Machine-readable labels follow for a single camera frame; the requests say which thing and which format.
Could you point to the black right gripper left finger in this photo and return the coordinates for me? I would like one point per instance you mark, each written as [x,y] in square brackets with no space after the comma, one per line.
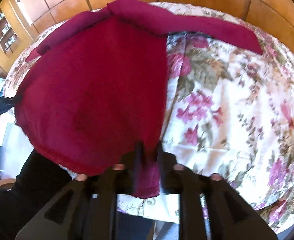
[133,162]

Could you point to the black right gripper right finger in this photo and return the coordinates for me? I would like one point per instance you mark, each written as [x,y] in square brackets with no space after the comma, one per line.
[168,177]

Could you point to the dark red knit sweater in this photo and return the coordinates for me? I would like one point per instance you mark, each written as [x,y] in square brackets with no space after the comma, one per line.
[99,85]

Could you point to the black sleeved left forearm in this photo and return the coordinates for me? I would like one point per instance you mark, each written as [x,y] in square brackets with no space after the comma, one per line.
[38,182]

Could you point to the wooden corner shelf cabinet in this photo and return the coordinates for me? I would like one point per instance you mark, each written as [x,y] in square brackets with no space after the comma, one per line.
[16,34]

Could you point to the floral bedspread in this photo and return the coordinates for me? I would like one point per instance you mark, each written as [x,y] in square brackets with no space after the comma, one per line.
[231,111]

